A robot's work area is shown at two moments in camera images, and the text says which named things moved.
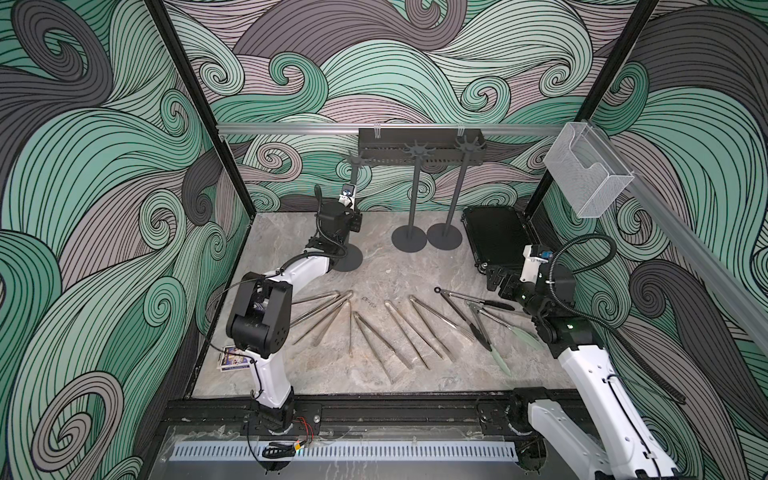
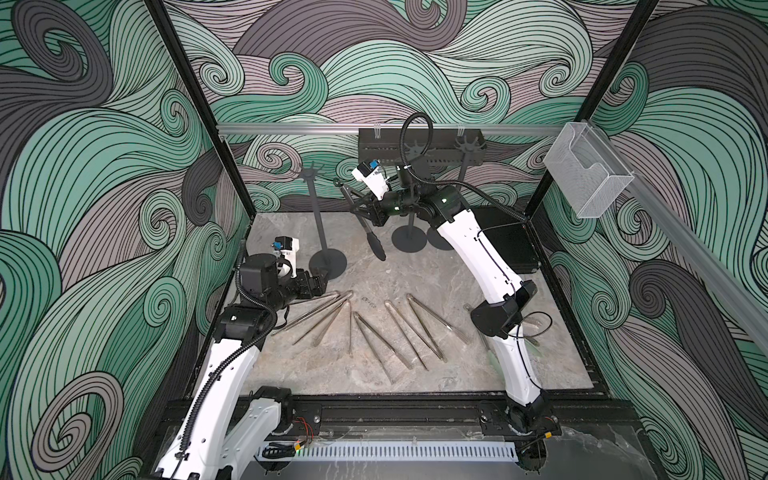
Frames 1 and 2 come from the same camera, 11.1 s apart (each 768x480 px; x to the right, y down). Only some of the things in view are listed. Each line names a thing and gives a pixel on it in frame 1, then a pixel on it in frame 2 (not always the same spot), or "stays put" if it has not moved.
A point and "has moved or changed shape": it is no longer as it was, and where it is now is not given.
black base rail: [343, 419] stays put
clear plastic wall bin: [589, 172] stays put
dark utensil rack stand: [352, 259] has moved or changed shape
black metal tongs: [446, 293] → [371, 237]
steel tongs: [389, 359] stays put
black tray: [496, 234] stays put
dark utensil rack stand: [447, 236] stays put
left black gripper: [354, 221] → [315, 288]
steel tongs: [339, 297] stays put
